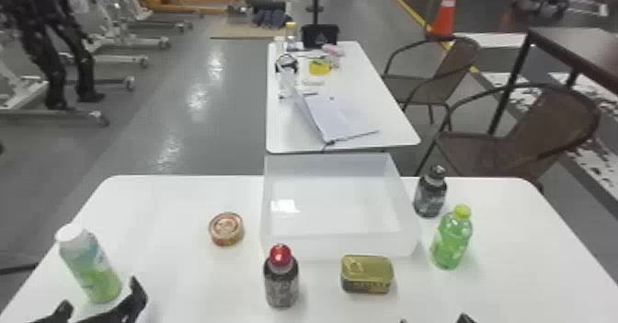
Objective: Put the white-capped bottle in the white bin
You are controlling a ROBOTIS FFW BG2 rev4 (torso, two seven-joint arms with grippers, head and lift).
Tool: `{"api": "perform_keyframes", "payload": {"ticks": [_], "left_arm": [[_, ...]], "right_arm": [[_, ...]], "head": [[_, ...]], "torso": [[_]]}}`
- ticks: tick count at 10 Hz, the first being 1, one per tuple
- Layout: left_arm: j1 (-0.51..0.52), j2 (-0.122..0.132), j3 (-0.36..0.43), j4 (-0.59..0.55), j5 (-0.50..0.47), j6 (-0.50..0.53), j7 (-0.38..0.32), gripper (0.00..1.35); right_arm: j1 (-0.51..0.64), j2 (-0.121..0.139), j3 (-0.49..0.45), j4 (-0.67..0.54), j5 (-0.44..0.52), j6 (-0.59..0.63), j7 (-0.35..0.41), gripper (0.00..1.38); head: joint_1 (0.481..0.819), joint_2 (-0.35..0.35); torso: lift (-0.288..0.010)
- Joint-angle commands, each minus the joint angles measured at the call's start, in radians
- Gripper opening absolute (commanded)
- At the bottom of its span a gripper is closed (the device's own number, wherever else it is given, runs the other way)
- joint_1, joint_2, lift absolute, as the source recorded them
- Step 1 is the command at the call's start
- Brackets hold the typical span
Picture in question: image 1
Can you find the black box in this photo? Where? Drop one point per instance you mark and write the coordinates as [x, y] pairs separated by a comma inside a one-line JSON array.
[[319, 36]]

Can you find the dark side table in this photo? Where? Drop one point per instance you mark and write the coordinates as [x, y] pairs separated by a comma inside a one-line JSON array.
[[584, 49]]

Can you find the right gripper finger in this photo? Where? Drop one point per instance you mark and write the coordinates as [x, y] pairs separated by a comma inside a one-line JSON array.
[[465, 318]]

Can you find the orange round can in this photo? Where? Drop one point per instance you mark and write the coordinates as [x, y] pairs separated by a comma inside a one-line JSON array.
[[226, 228]]

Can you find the brown chair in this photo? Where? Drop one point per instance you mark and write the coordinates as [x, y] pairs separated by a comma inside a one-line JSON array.
[[456, 66], [545, 131]]

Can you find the black bottle with grey cap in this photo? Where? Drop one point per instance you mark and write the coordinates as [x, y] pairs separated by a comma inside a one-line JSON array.
[[429, 197]]

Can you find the clear cup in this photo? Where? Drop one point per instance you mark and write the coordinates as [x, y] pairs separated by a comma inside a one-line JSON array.
[[286, 76]]

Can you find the white paper pad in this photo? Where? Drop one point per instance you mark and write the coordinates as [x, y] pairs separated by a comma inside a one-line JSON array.
[[333, 114]]

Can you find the orange cone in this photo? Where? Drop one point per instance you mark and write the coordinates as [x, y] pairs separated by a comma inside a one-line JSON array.
[[446, 11]]

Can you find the yellow tape roll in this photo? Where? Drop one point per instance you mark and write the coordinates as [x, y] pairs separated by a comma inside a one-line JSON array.
[[319, 67]]

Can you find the yellow can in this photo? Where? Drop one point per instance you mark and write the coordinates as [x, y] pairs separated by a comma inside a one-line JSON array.
[[367, 274]]

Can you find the green and white bottle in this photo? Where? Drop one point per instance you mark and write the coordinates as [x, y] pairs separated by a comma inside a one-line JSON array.
[[89, 267]]

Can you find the clear box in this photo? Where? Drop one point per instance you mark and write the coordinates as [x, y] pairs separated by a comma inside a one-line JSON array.
[[338, 238]]

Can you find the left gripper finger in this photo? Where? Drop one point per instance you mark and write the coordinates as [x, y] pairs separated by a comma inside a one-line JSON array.
[[136, 298], [62, 312]]

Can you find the black bottle with red cap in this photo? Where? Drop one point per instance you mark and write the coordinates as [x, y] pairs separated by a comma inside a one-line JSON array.
[[281, 281]]

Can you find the clear bottle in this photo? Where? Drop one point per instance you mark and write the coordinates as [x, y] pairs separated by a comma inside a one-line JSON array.
[[290, 37]]

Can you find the white side table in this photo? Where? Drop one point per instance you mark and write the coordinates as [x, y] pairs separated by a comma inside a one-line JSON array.
[[386, 117]]

